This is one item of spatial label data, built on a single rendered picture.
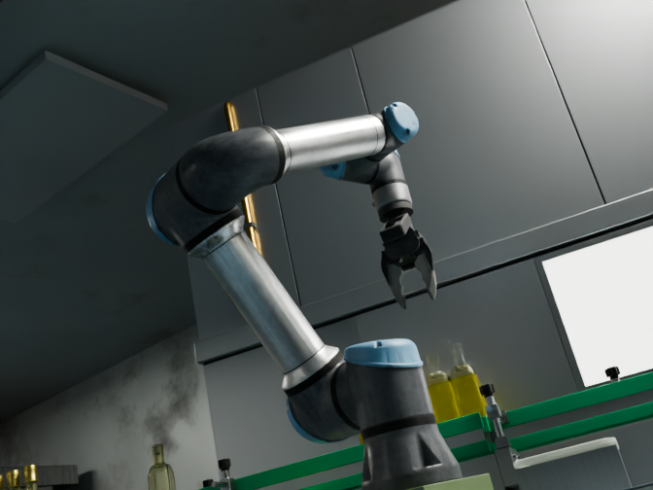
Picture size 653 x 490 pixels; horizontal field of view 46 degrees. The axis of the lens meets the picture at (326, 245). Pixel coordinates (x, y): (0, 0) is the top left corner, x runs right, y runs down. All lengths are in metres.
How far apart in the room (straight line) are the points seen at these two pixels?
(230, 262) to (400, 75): 1.12
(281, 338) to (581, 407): 0.69
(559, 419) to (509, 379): 0.23
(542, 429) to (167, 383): 5.07
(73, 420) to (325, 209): 5.60
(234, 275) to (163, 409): 5.28
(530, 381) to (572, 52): 0.87
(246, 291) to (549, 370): 0.84
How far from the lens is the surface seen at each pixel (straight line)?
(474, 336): 1.88
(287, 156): 1.23
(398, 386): 1.16
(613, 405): 1.66
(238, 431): 2.09
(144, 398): 6.71
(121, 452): 6.90
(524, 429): 1.67
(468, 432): 1.60
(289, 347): 1.26
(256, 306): 1.26
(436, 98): 2.16
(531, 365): 1.85
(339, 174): 1.52
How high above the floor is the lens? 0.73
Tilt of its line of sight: 23 degrees up
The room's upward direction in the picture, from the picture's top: 13 degrees counter-clockwise
